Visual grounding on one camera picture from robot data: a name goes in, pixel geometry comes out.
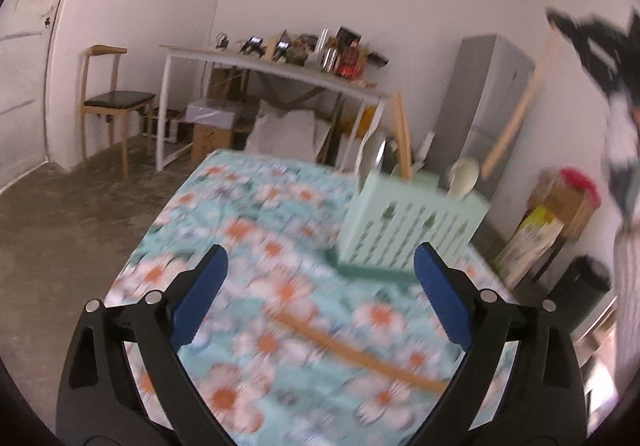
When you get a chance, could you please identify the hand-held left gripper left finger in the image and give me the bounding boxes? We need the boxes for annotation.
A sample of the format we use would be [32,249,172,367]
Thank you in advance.
[55,244,236,446]

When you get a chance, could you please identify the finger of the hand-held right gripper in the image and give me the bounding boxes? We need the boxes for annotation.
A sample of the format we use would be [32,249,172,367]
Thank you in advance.
[544,6,591,58]

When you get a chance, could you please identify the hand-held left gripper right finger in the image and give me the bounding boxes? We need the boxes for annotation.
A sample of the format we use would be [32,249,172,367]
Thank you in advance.
[414,242,588,446]

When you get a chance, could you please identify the mint green utensil holder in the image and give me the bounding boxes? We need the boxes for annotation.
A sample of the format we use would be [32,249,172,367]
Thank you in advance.
[337,171,491,277]

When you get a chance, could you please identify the wooden chopstick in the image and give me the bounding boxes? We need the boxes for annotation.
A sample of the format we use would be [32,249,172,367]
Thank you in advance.
[481,23,558,174]
[272,308,448,394]
[391,93,413,179]

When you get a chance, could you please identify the large white rice paddle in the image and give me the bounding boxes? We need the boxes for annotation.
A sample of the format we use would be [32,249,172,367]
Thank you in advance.
[447,157,481,199]

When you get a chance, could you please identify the white soup spoon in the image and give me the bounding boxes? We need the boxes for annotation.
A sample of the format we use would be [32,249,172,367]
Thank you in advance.
[356,131,386,192]

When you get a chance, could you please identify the person's right hand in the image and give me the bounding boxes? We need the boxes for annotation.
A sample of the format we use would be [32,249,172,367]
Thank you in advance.
[602,91,640,232]

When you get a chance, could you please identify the floral blue tablecloth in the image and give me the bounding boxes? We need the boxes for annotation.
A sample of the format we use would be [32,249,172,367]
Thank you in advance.
[102,148,518,446]

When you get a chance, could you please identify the yellow-green rice bag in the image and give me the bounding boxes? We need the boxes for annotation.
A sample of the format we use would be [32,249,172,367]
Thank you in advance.
[495,206,566,287]

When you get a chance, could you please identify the silver refrigerator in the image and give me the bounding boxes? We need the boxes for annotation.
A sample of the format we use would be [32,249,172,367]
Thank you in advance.
[417,33,536,199]

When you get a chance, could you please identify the red plastic bag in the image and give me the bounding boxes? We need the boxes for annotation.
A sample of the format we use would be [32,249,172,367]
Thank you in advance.
[560,167,601,199]

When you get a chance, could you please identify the black trash bin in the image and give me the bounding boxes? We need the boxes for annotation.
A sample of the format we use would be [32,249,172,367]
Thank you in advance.
[545,256,613,337]

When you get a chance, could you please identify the large cardboard box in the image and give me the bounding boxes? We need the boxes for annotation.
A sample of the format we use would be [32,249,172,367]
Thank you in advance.
[530,171,598,242]

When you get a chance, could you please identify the small brown cardboard box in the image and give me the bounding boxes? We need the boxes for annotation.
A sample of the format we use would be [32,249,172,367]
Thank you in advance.
[191,123,237,166]

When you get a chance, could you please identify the white storage box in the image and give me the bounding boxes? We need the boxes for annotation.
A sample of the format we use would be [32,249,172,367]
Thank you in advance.
[184,98,244,128]

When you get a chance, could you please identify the white sack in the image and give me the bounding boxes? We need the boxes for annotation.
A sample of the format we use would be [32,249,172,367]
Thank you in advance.
[245,100,322,162]

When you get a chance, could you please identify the yellow plastic bag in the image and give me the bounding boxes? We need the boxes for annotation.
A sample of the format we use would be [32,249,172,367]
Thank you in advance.
[360,106,383,134]

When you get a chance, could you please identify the wooden chair with dark seat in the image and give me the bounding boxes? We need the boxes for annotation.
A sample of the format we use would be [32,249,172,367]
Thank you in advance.
[77,45,157,179]

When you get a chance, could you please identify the dark soda bottles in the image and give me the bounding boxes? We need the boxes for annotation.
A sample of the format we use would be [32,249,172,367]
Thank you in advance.
[336,28,363,77]

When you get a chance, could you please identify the white-framed desk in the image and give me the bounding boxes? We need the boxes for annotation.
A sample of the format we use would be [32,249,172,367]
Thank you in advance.
[157,45,396,172]

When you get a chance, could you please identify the white panel door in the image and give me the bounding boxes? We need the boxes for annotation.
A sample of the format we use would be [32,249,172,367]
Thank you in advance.
[0,0,96,192]

